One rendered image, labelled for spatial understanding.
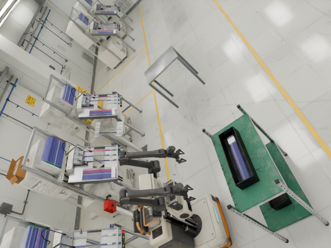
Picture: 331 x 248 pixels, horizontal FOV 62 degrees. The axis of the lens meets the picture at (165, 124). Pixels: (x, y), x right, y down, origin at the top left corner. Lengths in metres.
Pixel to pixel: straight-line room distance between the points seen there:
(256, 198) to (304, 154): 1.26
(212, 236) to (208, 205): 0.36
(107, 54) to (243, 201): 6.87
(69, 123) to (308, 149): 3.96
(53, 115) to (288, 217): 4.10
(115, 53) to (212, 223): 6.27
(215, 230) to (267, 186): 1.14
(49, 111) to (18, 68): 2.17
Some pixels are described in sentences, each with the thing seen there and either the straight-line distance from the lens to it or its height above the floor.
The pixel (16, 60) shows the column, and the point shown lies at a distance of 7.12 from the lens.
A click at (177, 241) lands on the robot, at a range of 3.18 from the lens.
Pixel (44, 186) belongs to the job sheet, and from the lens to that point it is 4.42.
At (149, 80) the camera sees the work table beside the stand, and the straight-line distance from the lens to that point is 4.84.
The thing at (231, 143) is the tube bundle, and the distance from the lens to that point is 2.66.
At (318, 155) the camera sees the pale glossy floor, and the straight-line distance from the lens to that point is 3.43.
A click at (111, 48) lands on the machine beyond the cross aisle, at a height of 0.53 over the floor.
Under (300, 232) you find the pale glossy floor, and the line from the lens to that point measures 3.22.
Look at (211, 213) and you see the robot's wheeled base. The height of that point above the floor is 0.28.
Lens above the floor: 2.96
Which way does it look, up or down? 35 degrees down
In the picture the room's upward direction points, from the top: 54 degrees counter-clockwise
